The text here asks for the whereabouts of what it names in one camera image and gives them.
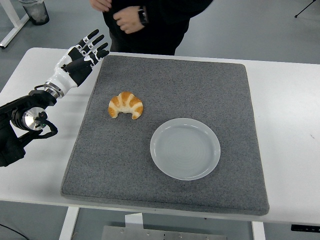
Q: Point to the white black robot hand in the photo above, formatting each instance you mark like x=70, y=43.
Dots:
x=75, y=67

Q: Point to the golden croissant bread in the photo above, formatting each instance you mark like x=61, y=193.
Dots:
x=126, y=101

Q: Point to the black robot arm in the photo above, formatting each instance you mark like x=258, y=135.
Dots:
x=15, y=150

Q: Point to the pale grey round plate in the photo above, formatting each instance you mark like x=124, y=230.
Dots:
x=185, y=150

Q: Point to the dark mesh waste bin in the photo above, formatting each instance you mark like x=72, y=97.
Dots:
x=37, y=12

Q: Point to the person's right hand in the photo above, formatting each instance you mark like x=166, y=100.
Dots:
x=98, y=5

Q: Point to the person's hand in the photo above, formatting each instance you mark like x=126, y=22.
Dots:
x=98, y=5
x=128, y=21

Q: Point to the person's left hand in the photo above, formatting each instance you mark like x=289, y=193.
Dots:
x=128, y=21

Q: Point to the black wristwatch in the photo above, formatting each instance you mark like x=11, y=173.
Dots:
x=143, y=16

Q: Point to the person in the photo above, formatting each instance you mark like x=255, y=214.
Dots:
x=160, y=35

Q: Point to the grey speckled felt mat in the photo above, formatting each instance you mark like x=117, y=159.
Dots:
x=120, y=162

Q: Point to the white table leg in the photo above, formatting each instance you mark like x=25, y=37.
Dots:
x=258, y=231
x=68, y=225

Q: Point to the black tripod leg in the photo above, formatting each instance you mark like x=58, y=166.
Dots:
x=306, y=8

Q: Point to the black table control box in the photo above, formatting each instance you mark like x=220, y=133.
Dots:
x=305, y=227

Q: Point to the white desk leg frame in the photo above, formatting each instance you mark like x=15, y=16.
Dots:
x=16, y=23

